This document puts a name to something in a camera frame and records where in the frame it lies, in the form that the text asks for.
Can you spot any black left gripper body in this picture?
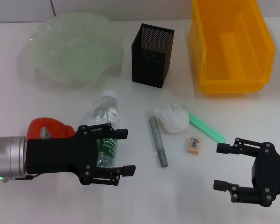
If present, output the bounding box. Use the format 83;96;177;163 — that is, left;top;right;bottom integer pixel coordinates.
25;125;99;187

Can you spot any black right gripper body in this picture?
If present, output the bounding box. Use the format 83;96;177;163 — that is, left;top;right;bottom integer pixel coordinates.
251;141;280;208

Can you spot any clear green-label water bottle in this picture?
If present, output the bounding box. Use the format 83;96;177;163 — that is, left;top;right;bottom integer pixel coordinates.
80;90;121;168

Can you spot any red-orange fruit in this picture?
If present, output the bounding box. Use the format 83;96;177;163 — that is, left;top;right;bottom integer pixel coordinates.
27;117;75;140

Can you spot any mint green pen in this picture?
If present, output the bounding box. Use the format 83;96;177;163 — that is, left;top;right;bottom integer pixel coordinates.
188;111;226;143

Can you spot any white paper ball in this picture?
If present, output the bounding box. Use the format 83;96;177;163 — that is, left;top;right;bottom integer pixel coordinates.
154;104;189;134

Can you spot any beige eraser with barcode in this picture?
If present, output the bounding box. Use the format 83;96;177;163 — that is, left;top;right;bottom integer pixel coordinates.
184;136;203;154

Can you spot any grey pen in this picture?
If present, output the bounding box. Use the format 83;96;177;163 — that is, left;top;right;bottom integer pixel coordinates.
147;111;168;168

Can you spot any black mesh pen holder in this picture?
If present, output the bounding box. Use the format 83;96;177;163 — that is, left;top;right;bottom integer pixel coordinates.
131;23;175;89

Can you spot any pale green glass fruit plate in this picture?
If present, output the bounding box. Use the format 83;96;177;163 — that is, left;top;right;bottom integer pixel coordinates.
25;13;124;91

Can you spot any yellow plastic storage bin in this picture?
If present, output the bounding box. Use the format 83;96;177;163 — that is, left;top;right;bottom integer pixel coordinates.
189;0;276;94

